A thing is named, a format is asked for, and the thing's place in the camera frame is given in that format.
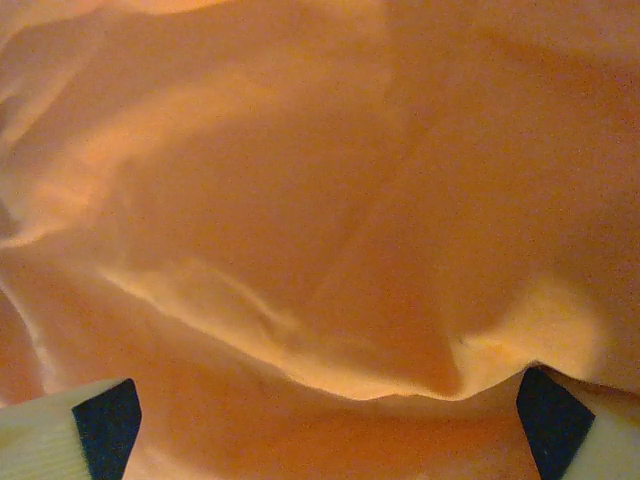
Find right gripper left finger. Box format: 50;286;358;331
0;377;144;480

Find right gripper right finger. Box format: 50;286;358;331
516;367;640;480

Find light orange shorts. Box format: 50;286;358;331
0;0;640;480

